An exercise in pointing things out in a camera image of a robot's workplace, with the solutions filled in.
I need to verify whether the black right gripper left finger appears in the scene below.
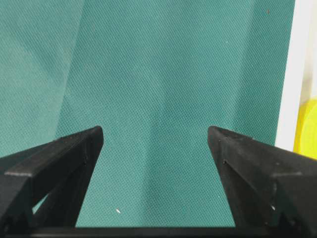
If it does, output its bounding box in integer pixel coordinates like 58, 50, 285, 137
0, 126, 104, 238

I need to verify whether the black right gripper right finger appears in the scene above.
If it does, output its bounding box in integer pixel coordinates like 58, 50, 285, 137
208, 126, 317, 238

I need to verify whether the yellow tape roll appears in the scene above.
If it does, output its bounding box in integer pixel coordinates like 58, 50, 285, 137
293, 98, 317, 160

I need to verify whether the white plastic tray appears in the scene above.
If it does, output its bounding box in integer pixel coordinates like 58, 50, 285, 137
275, 0, 317, 151

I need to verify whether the green table cloth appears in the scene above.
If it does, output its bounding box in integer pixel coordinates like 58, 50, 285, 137
0, 0, 295, 227

